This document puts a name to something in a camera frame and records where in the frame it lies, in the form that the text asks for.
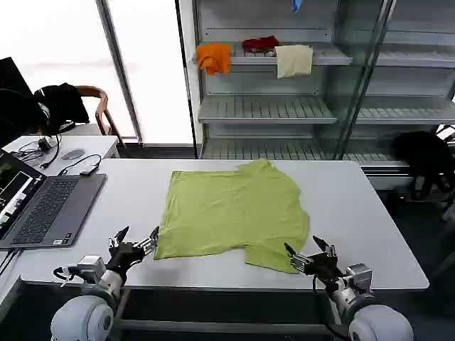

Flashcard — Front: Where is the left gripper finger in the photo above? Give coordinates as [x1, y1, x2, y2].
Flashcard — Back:
[136, 226, 160, 255]
[107, 225, 130, 250]

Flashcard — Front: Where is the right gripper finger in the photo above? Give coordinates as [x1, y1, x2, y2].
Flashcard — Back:
[284, 242, 314, 275]
[312, 235, 338, 257]

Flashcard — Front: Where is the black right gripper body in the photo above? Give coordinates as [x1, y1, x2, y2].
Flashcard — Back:
[304, 251, 346, 283]

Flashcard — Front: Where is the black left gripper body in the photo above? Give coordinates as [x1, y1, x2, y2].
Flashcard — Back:
[104, 242, 146, 275]

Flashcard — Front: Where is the green t-shirt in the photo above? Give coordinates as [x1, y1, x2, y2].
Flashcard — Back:
[153, 158, 311, 275]

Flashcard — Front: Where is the grey open laptop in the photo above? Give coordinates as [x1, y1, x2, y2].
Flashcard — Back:
[0, 148, 108, 249]

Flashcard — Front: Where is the grey computer mouse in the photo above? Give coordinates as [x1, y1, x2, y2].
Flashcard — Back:
[60, 148, 86, 161]

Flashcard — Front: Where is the small white side table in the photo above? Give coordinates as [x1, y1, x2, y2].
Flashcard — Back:
[1, 134, 121, 178]

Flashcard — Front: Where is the black backpack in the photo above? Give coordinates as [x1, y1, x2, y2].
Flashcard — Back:
[390, 130, 454, 202]

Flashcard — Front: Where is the brown wooden chair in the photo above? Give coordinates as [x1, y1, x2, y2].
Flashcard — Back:
[75, 85, 127, 148]

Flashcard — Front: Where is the grey metal shelf with cloths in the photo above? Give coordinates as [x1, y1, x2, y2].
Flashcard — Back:
[175, 0, 357, 161]

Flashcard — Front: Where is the empty grey metal shelf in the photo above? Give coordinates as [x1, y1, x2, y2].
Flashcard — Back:
[337, 0, 455, 178]

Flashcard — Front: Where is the black rounded chair back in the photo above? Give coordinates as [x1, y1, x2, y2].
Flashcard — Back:
[0, 87, 49, 147]

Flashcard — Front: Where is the black monitor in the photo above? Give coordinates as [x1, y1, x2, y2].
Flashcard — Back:
[0, 55, 34, 102]

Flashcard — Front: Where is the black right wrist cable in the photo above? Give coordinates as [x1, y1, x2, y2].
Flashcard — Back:
[312, 272, 343, 328]

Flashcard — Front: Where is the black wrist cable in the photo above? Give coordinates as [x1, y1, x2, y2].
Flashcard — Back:
[53, 266, 73, 288]
[312, 272, 343, 328]

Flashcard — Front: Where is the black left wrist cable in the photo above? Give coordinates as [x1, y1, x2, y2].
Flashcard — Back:
[53, 266, 73, 288]

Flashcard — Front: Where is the grey dongle cable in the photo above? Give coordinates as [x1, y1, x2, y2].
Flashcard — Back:
[58, 153, 103, 177]

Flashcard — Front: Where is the black adapter cable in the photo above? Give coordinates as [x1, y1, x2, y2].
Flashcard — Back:
[15, 133, 62, 170]

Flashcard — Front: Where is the black laptop cable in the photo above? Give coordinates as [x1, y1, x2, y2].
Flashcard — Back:
[0, 248, 21, 277]

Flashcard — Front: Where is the grey window frame post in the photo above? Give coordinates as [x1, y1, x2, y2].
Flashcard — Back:
[95, 0, 144, 147]

